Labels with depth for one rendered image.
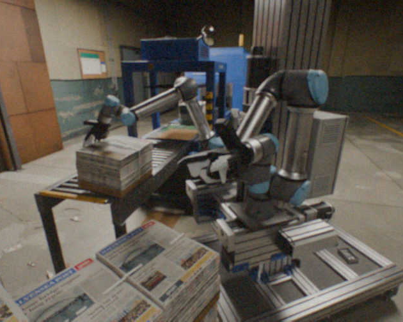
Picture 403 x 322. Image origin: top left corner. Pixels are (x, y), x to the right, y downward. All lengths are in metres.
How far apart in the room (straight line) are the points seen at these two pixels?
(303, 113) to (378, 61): 9.35
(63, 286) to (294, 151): 0.92
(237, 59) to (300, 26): 3.39
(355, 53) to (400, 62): 1.37
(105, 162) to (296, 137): 0.96
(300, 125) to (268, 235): 0.56
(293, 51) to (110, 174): 1.10
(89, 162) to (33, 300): 0.75
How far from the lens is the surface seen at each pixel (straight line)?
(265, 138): 0.80
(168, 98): 1.40
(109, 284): 0.92
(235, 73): 4.67
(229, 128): 0.66
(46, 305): 0.93
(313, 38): 1.38
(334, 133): 1.51
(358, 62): 10.15
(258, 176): 0.82
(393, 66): 10.46
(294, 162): 1.04
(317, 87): 0.97
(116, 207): 1.38
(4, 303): 0.62
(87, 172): 1.50
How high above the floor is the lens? 1.46
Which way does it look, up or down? 20 degrees down
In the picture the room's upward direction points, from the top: straight up
